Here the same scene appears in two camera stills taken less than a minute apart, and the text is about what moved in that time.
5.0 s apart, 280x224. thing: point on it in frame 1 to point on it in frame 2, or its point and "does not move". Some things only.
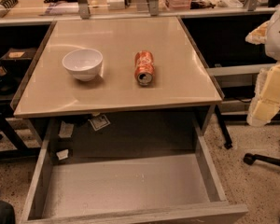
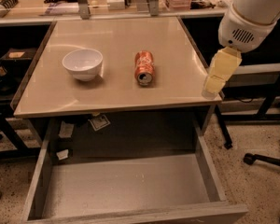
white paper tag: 100,122 does not move
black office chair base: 249,159 does not move
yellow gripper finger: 272,92 to 224,64
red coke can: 145,67 does not move
